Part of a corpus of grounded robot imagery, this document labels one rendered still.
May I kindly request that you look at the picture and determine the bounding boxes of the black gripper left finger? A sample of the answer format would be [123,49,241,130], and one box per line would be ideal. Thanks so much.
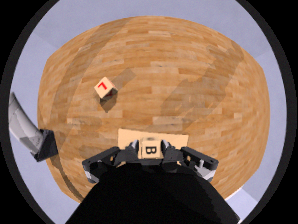
[82,139,142,184]

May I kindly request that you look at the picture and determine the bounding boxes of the tan flat mat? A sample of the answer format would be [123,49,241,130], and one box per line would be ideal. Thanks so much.
[118,129,188,159]

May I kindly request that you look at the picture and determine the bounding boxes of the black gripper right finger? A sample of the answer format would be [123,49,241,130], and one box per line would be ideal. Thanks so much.
[161,139,219,182]

